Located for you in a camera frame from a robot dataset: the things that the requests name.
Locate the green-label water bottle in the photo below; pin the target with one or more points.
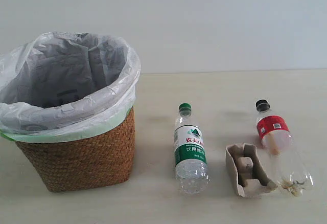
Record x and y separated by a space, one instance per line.
191 170

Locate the red-label soda bottle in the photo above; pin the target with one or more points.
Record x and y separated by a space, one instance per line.
287 167

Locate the grey cardboard pulp tray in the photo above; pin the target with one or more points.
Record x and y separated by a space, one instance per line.
248 177

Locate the woven wicker trash basket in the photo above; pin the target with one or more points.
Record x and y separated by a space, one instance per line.
100 161

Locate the white plastic bin liner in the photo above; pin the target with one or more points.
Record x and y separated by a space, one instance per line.
64 87

